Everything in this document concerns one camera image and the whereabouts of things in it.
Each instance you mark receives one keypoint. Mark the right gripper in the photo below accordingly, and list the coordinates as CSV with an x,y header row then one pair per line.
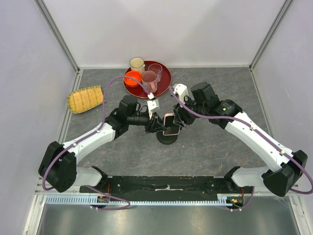
x,y
180,118

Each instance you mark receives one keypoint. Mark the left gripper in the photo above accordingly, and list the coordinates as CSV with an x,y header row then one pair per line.
x,y
156,124

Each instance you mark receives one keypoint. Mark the pink cased smartphone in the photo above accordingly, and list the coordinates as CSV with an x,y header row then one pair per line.
x,y
171,128

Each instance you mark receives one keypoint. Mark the black phone stand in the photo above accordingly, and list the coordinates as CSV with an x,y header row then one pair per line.
x,y
166,140

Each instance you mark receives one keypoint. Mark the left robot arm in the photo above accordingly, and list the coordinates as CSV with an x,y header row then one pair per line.
x,y
59,168

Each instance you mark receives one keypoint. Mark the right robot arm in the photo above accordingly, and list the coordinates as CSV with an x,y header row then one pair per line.
x,y
283,168

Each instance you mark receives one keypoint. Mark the red round tray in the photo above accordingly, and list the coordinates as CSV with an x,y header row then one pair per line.
x,y
162,85

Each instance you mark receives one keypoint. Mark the pink glass mug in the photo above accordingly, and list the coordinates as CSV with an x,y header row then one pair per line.
x,y
149,80

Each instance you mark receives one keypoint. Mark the orange bowl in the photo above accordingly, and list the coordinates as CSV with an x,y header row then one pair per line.
x,y
132,79

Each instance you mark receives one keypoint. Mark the clear glass tumbler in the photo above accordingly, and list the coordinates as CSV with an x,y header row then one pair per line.
x,y
157,69

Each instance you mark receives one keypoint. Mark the cream ceramic cup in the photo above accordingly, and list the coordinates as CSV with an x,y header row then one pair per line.
x,y
137,64

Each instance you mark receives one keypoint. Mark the woven bamboo basket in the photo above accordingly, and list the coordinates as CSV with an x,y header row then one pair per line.
x,y
84,99

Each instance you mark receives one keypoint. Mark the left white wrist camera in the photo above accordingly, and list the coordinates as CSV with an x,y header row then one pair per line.
x,y
153,105

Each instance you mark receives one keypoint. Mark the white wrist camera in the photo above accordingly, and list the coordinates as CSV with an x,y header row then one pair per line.
x,y
180,91
153,105

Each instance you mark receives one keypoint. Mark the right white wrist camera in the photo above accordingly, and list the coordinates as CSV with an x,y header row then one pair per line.
x,y
180,91

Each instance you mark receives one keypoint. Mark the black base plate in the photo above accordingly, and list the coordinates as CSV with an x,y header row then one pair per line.
x,y
169,188

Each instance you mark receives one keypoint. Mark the slotted cable duct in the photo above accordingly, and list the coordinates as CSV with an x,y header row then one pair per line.
x,y
95,200

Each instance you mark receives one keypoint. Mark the right aluminium frame post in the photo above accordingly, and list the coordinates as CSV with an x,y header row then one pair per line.
x,y
269,35

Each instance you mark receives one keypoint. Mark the aluminium frame post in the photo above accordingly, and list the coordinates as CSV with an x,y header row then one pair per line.
x,y
269,35
56,32

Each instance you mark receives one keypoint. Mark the left aluminium frame post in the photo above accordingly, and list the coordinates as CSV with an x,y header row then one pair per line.
x,y
56,32

